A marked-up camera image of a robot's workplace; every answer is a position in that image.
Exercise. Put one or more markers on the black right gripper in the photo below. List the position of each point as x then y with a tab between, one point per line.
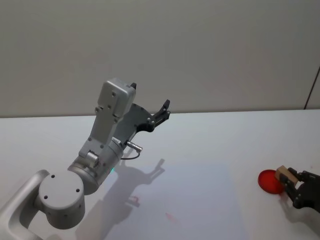
308	190

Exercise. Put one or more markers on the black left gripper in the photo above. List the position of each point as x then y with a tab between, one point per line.
140	120

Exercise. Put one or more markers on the small tan wooden block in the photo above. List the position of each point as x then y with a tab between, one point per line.
282	170

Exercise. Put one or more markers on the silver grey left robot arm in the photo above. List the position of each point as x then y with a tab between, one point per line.
60	192

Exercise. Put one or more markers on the round red flat disc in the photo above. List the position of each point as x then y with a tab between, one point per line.
268	181

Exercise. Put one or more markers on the pale backdrop curtain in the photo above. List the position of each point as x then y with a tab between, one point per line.
160	50

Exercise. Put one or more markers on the white table cloth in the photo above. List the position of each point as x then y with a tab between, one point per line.
200	150

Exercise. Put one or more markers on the dark grey post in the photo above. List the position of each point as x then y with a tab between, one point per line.
313	95

